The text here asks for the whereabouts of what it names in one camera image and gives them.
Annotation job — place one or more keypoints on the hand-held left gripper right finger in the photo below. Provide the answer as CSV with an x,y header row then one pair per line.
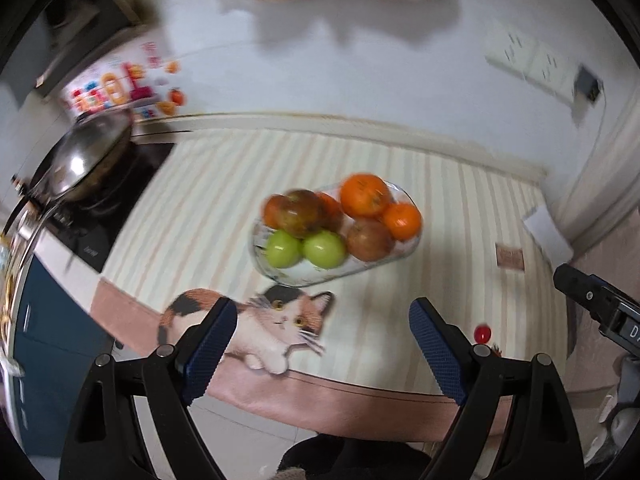
x,y
435,350

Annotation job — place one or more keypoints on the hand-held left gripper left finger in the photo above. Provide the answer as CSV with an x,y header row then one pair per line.
x,y
210,347

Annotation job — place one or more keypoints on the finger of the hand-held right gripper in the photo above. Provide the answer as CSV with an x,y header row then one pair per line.
x,y
580,287

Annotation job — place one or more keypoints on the oval floral ceramic plate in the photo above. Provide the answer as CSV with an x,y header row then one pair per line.
x,y
300,274

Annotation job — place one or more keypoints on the green apple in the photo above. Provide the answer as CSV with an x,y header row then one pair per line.
x,y
324,249
283,249

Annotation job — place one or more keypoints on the brown tomato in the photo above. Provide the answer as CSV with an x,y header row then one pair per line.
x,y
369,240

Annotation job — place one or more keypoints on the small orange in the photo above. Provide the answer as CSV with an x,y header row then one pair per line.
x,y
402,220
331,206

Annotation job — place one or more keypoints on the dark red tomato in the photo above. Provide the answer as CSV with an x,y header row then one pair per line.
x,y
273,212

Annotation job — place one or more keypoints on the green-brown tomato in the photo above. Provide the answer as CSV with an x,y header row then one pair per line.
x,y
300,212

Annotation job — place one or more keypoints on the large orange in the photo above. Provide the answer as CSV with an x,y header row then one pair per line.
x,y
365,195

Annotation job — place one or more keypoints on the red cherry tomato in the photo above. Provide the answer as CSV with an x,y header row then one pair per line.
x,y
496,350
483,334

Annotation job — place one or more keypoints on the white paper sheet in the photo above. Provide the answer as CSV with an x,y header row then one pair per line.
x,y
547,235

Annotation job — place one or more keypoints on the brown card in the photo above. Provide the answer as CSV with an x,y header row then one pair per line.
x,y
510,256

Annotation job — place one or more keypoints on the person's dark clothing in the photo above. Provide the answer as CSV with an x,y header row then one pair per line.
x,y
350,460

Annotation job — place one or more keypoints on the blue kitchen cabinet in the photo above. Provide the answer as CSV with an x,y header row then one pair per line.
x,y
50,340

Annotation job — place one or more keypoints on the striped cat-print table mat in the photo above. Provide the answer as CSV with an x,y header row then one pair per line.
x,y
210,185

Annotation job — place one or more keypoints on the black glass cooktop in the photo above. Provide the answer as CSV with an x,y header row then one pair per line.
x,y
125,200

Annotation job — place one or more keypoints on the black charger plug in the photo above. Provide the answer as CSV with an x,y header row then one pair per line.
x,y
587,85

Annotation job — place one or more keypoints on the steel wok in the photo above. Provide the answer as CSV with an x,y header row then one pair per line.
x,y
85,155

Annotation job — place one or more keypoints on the black range hood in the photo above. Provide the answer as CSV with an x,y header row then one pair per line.
x,y
85,25

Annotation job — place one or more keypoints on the white wall socket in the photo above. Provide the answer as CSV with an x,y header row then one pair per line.
x,y
510,47
550,67

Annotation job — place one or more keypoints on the colourful wall decal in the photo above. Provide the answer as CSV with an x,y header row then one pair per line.
x,y
117,90

